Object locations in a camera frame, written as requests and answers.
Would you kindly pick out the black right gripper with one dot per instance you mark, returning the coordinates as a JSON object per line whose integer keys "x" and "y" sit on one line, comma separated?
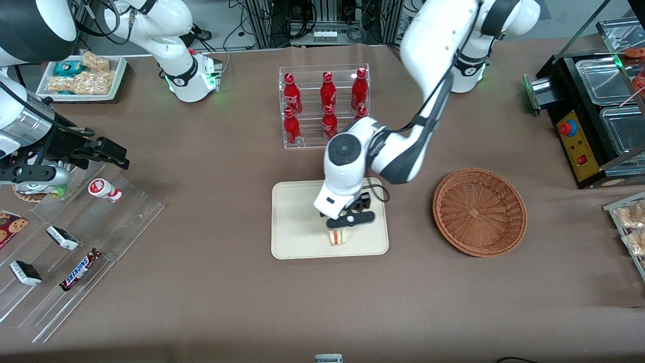
{"x": 64, "y": 142}

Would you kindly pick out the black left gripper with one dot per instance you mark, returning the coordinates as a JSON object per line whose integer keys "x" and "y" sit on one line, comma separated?
{"x": 361, "y": 201}

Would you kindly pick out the triangular sandwich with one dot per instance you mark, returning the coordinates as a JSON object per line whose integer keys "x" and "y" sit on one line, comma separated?
{"x": 338, "y": 237}

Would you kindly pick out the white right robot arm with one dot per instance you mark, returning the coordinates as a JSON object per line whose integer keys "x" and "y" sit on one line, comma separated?
{"x": 171, "y": 30}

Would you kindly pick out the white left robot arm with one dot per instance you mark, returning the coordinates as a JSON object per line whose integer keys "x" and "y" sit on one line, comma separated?
{"x": 433, "y": 40}

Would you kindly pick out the cream plastic tray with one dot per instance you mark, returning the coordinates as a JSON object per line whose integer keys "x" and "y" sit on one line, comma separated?
{"x": 297, "y": 222}

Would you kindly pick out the white rectangular snack tray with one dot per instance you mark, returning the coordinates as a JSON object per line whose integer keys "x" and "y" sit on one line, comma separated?
{"x": 118, "y": 75}

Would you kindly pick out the brown wicker basket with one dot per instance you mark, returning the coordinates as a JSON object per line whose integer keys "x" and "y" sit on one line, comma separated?
{"x": 478, "y": 212}

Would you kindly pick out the grey snack tray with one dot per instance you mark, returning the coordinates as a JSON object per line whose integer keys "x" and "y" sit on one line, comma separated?
{"x": 612, "y": 212}

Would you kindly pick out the white red yogurt bottle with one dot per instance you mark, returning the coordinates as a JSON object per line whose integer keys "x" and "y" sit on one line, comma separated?
{"x": 103, "y": 189}

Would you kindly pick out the clear acrylic stepped shelf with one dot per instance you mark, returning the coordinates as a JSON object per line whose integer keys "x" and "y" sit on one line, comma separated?
{"x": 121, "y": 222}

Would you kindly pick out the large rice cracker bag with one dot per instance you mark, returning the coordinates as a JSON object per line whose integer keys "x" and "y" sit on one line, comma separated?
{"x": 94, "y": 83}

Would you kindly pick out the medium rice cracker bag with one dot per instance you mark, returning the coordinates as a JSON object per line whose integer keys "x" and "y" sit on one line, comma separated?
{"x": 60, "y": 84}

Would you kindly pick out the small wicker coaster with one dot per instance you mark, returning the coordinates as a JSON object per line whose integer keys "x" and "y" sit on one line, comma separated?
{"x": 30, "y": 194}

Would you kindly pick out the small rice cracker bag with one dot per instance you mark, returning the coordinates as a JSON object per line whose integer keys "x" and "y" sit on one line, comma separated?
{"x": 95, "y": 61}

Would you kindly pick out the teal snack packet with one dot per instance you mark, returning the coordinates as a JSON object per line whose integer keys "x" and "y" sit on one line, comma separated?
{"x": 68, "y": 68}

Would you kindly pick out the black white snack packet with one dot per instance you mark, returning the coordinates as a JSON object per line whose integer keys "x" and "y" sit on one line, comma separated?
{"x": 26, "y": 273}
{"x": 62, "y": 238}

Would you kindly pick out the red cola bottle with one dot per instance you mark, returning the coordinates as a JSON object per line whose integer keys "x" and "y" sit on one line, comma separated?
{"x": 292, "y": 128}
{"x": 329, "y": 123}
{"x": 328, "y": 93}
{"x": 361, "y": 112}
{"x": 292, "y": 96}
{"x": 359, "y": 91}

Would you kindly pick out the snickers chocolate bar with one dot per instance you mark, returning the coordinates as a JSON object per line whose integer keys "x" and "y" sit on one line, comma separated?
{"x": 79, "y": 270}

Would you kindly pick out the red cookie package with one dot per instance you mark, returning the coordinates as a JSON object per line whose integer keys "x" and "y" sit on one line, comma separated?
{"x": 11, "y": 228}

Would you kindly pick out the clear acrylic bottle rack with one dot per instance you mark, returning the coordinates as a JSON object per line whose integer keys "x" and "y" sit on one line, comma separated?
{"x": 310, "y": 101}

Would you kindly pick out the white labelled box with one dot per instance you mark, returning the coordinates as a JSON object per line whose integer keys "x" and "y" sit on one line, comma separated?
{"x": 328, "y": 358}

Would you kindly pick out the white power strip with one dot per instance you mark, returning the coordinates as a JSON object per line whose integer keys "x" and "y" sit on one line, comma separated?
{"x": 325, "y": 36}

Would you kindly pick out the red emergency stop button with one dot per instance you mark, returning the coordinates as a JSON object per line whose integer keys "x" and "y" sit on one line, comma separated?
{"x": 568, "y": 129}

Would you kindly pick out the black food warmer machine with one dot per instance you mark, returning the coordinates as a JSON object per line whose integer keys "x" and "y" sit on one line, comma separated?
{"x": 579, "y": 151}

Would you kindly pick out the clear bag of pastries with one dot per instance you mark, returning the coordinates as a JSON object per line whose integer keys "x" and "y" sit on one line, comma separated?
{"x": 631, "y": 216}
{"x": 636, "y": 243}

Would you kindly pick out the metal food pan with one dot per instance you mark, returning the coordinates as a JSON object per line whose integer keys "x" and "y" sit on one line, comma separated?
{"x": 627, "y": 133}
{"x": 602, "y": 80}

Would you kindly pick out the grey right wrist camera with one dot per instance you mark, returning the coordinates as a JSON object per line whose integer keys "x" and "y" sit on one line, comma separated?
{"x": 35, "y": 175}

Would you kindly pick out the aluminium equipment frame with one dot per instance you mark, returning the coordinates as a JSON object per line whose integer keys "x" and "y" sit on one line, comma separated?
{"x": 262, "y": 22}

